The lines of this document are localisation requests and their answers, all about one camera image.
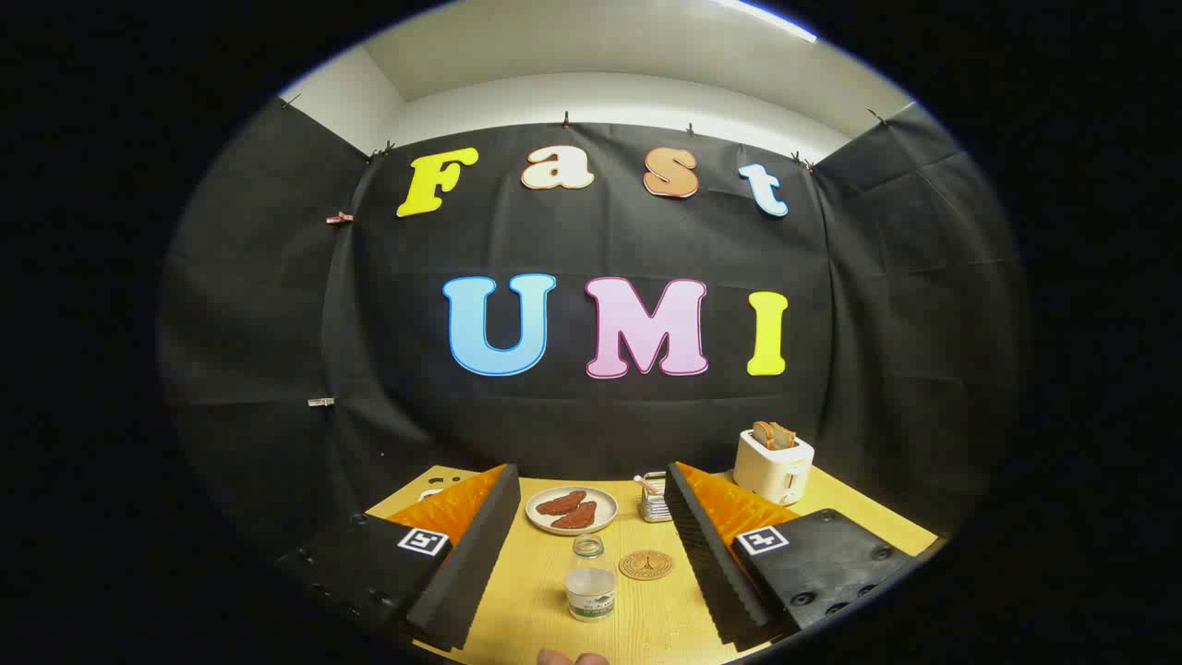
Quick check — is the round wooden coaster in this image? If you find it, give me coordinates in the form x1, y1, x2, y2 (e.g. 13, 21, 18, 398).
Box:
619, 550, 674, 581

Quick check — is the clear plastic juice bottle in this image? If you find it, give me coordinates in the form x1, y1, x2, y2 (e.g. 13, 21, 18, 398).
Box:
564, 534, 617, 623

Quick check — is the metal wire holder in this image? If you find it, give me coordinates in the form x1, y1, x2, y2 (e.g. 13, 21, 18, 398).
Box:
637, 471, 673, 524

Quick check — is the black backdrop cloth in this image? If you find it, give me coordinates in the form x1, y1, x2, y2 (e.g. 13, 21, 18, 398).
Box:
159, 97, 1031, 555

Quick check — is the white toaster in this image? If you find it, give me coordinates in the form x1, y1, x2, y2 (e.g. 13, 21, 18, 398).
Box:
733, 429, 815, 505

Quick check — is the wooden table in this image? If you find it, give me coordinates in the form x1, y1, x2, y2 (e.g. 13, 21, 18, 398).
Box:
367, 465, 941, 665

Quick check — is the white round plate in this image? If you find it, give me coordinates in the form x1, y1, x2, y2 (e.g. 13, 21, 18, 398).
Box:
525, 486, 620, 537

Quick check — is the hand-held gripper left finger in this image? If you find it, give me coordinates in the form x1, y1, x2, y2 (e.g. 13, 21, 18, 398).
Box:
277, 464, 522, 652

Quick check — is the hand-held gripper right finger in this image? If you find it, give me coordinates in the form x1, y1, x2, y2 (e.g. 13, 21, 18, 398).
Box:
663, 462, 920, 652

